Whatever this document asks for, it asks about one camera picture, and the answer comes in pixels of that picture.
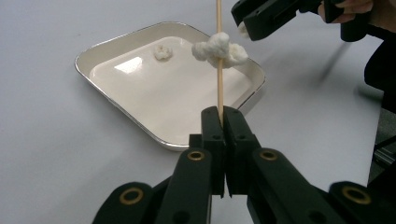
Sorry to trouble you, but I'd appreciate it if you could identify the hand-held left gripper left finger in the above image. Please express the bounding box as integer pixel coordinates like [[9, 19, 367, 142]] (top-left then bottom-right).
[[189, 105, 227, 198]]

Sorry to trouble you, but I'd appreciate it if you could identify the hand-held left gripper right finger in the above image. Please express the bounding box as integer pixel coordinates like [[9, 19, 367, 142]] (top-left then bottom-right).
[[223, 105, 262, 198]]

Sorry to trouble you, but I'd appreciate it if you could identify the thin wooden skewer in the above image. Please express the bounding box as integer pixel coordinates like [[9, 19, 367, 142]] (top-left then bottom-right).
[[215, 0, 225, 126]]

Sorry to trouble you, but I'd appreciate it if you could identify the square metal tray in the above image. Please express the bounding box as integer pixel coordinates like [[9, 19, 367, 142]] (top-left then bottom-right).
[[74, 21, 267, 153]]

